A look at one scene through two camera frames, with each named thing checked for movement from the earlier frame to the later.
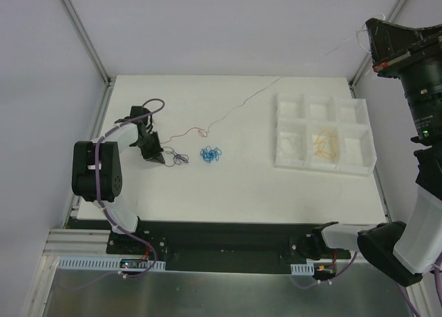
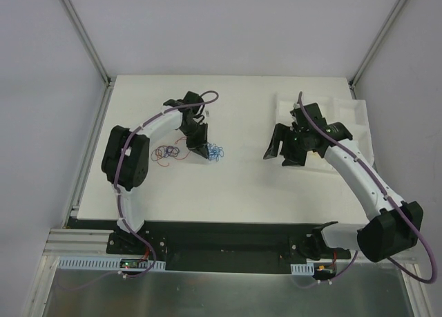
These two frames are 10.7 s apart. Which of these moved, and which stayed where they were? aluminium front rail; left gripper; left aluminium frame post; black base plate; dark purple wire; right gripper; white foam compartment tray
Moved: dark purple wire; right gripper; left gripper
Stayed: left aluminium frame post; aluminium front rail; white foam compartment tray; black base plate
